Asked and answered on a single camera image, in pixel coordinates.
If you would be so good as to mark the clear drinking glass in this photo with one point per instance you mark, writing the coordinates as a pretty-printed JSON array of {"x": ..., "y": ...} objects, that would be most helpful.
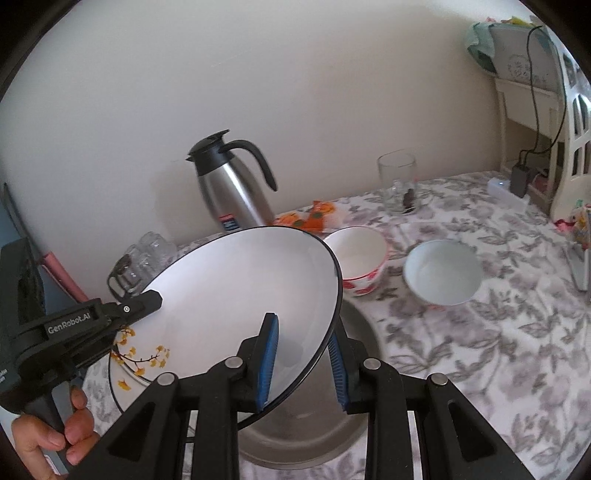
[{"x": 162, "y": 252}]

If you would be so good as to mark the white wooden shelf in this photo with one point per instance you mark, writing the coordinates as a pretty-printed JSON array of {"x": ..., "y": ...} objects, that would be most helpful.
[{"x": 531, "y": 118}]

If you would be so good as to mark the white chair back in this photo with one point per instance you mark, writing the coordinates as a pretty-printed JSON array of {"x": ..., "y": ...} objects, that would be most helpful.
[{"x": 574, "y": 183}]

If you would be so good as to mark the black power adapter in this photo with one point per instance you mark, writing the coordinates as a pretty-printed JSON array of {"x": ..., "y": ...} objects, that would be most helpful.
[{"x": 521, "y": 176}]

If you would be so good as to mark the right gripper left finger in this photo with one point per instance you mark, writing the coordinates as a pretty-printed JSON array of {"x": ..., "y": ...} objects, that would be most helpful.
[{"x": 199, "y": 413}]

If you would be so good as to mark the glass teapot with dark handle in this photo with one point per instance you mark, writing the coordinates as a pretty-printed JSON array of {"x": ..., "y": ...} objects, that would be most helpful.
[{"x": 132, "y": 272}]

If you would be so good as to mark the stainless steel plate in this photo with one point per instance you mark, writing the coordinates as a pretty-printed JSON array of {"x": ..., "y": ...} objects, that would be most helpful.
[{"x": 306, "y": 430}]

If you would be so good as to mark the strawberry pattern bowl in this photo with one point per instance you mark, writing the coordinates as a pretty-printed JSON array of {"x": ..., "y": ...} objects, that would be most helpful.
[{"x": 362, "y": 253}]

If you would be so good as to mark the white plate with yellow flowers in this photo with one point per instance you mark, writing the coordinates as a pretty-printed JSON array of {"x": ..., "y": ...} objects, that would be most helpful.
[{"x": 217, "y": 295}]

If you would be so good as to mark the glass mug with handle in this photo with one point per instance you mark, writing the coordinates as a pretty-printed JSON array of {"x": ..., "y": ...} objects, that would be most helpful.
[{"x": 398, "y": 176}]

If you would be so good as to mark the pink rolled mat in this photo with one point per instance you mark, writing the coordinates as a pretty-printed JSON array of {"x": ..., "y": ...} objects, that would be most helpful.
[{"x": 59, "y": 273}]

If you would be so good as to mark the floral tablecloth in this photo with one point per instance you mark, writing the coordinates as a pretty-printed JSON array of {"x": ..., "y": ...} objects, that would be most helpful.
[{"x": 520, "y": 349}]

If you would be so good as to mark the white bowl with red emblem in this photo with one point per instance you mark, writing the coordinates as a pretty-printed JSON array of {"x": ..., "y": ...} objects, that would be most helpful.
[{"x": 443, "y": 273}]

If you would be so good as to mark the orange snack packet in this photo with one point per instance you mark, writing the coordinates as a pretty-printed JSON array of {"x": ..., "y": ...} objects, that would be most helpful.
[
  {"x": 323, "y": 215},
  {"x": 295, "y": 220}
]

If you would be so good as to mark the white power strip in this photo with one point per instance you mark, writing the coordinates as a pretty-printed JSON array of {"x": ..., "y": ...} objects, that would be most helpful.
[{"x": 500, "y": 189}]

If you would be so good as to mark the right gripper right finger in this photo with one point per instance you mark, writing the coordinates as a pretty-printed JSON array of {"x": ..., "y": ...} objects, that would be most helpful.
[{"x": 456, "y": 441}]

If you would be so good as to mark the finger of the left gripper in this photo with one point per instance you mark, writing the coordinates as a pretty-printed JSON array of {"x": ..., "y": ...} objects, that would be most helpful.
[{"x": 133, "y": 309}]

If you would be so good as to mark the stainless steel thermos jug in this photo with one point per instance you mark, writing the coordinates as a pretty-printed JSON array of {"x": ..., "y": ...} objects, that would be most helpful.
[{"x": 230, "y": 191}]

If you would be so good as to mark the person's left hand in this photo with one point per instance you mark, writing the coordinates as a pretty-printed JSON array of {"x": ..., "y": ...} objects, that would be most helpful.
[{"x": 31, "y": 435}]

